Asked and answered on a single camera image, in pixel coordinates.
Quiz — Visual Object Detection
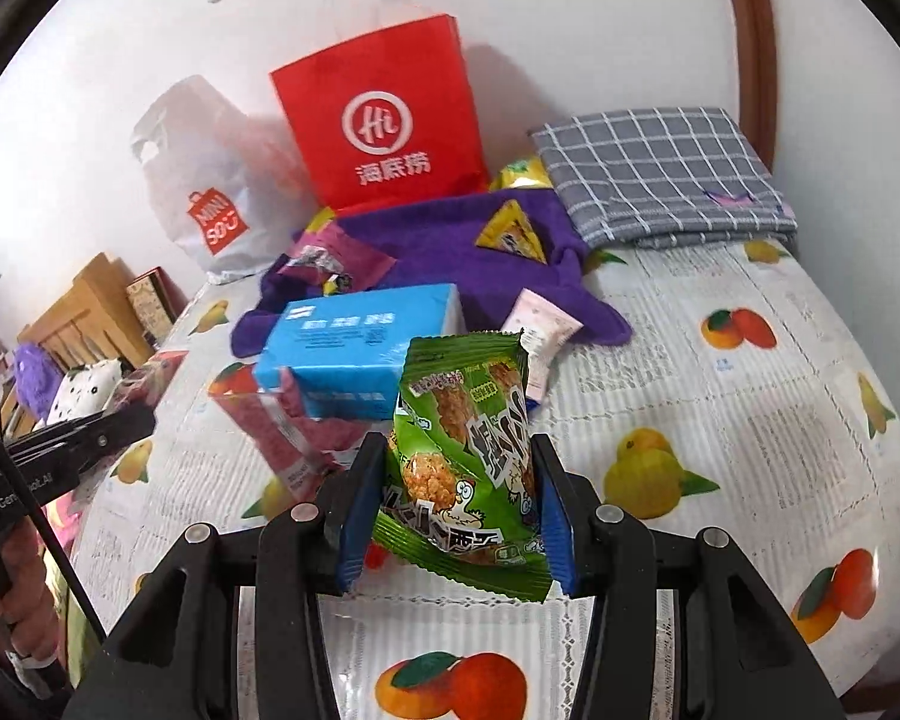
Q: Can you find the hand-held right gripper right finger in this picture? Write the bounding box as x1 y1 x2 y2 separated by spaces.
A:
531 433 850 720

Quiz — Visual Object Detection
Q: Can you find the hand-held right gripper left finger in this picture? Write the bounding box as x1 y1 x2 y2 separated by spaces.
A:
64 431 391 720

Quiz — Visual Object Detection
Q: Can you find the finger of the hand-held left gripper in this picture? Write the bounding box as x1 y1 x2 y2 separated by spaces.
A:
0 405 157 482

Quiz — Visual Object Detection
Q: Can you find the green snack packet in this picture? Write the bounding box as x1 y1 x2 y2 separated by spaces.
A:
371 330 554 604

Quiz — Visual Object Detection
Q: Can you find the pink translucent snack packet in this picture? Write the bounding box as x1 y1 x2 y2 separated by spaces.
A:
208 369 372 497

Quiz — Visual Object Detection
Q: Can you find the person's left hand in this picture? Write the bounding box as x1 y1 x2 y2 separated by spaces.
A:
0 521 76 695

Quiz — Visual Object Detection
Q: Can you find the white spotted plush toy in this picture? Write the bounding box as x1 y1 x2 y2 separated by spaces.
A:
45 358 125 427

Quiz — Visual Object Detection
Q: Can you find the purple plush toy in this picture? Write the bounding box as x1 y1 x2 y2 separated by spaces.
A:
11 343 65 425

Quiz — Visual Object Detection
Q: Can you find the wooden furniture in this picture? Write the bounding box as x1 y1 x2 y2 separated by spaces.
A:
16 252 155 380

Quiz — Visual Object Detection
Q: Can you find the patterned cardboard box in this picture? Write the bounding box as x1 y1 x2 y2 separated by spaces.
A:
125 267 190 350

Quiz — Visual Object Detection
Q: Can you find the blue tissue pack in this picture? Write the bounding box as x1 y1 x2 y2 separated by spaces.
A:
253 283 466 422

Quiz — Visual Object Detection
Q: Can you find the pale pink small packet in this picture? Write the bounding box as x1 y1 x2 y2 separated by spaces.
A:
500 287 584 400

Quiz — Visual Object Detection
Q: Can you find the fruit print table cover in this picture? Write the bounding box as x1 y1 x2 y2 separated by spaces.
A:
67 229 900 720

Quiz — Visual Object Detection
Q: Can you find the magenta snack packet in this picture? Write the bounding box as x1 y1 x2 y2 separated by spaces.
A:
283 223 397 295

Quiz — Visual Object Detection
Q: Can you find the white plastic bag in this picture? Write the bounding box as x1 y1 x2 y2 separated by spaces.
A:
130 75 323 286

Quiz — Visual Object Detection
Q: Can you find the purple towel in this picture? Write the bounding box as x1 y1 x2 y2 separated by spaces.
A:
230 191 632 357

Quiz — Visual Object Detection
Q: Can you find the yellow triangular snack packet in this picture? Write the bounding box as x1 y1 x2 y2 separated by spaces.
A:
475 200 548 265

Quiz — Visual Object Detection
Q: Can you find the grey plaid folded cloth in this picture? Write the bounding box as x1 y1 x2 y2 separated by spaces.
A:
529 106 799 250

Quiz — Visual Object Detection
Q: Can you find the red paper bag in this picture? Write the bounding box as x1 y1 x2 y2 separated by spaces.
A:
269 0 491 212

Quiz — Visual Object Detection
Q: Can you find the black cable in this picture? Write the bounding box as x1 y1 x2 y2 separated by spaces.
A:
0 345 110 642

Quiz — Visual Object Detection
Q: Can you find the brown wooden frame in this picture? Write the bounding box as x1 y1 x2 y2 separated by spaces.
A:
718 0 779 173

